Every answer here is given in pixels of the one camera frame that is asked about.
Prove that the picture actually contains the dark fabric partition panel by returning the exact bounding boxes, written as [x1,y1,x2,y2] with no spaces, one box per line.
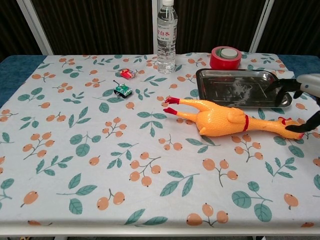
[259,0,320,55]
[159,0,266,55]
[31,0,154,56]
[0,0,41,63]

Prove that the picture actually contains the floral tablecloth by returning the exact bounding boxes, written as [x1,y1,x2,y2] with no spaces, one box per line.
[0,52,320,230]

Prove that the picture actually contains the orange rubber chicken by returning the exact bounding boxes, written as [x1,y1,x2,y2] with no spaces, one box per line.
[163,96,305,140]

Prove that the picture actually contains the small red candy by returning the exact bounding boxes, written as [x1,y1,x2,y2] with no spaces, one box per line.
[119,68,138,80]

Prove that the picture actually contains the small white tape roll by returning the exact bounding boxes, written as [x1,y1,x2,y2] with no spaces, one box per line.
[219,47,238,60]

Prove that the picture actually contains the metal tray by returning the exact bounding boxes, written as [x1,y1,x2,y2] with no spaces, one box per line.
[195,68,293,109]

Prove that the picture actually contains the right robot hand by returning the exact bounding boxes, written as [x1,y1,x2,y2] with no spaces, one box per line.
[265,73,320,133]

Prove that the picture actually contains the clear plastic water bottle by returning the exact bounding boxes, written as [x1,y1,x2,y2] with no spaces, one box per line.
[156,0,179,75]

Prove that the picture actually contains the white partition frame post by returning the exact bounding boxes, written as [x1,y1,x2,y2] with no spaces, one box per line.
[249,0,275,53]
[151,0,161,55]
[18,0,55,56]

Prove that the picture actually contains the green toy tank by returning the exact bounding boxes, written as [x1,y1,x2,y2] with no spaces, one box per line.
[112,79,134,100]

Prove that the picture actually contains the red tape roll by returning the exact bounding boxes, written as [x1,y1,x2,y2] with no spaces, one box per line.
[209,45,242,71]

